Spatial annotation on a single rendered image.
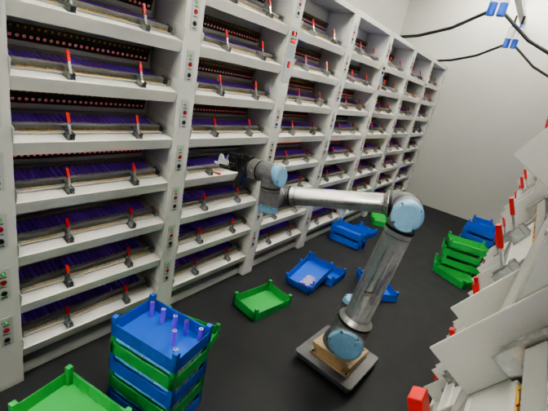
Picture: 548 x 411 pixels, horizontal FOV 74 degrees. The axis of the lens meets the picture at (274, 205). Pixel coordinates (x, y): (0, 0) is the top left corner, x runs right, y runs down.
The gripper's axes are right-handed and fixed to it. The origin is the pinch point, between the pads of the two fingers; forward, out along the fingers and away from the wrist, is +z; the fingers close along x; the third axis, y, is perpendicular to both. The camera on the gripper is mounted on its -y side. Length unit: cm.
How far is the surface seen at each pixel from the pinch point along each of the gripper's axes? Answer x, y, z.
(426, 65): -330, 87, 7
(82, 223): 55, -25, 20
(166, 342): 51, -57, -30
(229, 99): -11.7, 29.4, 8.2
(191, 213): 2.4, -29.3, 14.5
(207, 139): -0.7, 9.4, 9.8
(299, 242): -120, -79, 17
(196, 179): 3.4, -10.6, 11.5
